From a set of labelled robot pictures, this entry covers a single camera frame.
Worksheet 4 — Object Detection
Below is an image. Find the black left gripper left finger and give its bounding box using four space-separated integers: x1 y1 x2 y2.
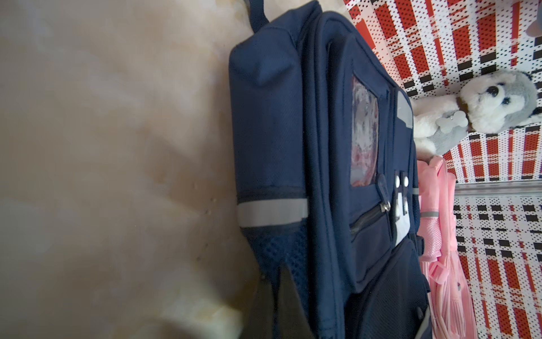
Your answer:
239 279 275 339

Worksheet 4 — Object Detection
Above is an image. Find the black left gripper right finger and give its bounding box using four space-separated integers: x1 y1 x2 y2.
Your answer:
277 266 314 339

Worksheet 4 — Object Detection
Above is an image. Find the navy blue backpack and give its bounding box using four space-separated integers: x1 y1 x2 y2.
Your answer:
229 1 432 338

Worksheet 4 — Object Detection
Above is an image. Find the pink school backpack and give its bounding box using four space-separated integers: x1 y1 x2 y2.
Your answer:
418 156 478 338

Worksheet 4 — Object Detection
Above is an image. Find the grey white husky plush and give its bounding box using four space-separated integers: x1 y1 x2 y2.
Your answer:
412 70 541 162

